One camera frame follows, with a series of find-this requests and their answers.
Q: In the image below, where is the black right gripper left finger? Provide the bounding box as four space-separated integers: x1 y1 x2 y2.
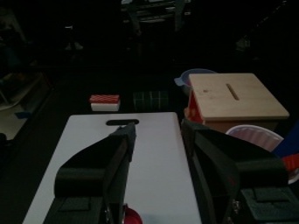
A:
41 122 137 224

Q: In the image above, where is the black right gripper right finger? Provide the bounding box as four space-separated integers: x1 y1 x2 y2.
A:
180 117 299 224

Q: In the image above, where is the wooden box with drawer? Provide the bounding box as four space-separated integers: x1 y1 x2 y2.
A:
183 73 291 134

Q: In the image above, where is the pale blue plastic bowl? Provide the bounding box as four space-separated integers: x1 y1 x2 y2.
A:
172 67 217 89

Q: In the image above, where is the ribbed plastic utensil cup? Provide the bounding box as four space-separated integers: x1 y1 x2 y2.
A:
224 123 299 186

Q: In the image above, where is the white cutting board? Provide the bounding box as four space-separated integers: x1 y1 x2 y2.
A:
21 111 203 224

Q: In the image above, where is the red plastic utensil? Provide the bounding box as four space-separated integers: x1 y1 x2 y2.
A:
280 152 299 173

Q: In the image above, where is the blue plastic utensil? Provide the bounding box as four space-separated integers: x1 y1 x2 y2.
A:
271 120 299 159

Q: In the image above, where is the red and white block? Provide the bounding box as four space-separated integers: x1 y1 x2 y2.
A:
88 94 121 113

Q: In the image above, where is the red dough ring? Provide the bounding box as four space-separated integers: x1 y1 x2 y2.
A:
123 205 144 224

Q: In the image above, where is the metal frame rack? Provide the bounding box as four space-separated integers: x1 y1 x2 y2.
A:
120 0 192 35

